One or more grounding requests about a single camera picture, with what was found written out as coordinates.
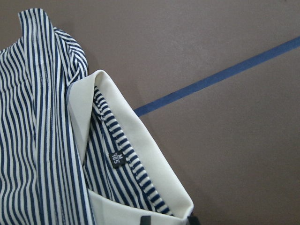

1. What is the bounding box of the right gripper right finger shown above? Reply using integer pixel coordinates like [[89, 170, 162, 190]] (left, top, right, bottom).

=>
[[187, 216, 200, 225]]

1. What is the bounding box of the brown paper table cover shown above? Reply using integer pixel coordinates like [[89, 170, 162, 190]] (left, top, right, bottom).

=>
[[0, 0, 300, 225]]

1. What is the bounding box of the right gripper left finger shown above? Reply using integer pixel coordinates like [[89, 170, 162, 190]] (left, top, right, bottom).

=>
[[140, 216, 151, 225]]

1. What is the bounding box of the navy white striped polo shirt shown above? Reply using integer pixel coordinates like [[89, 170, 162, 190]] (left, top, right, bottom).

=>
[[0, 8, 194, 225]]

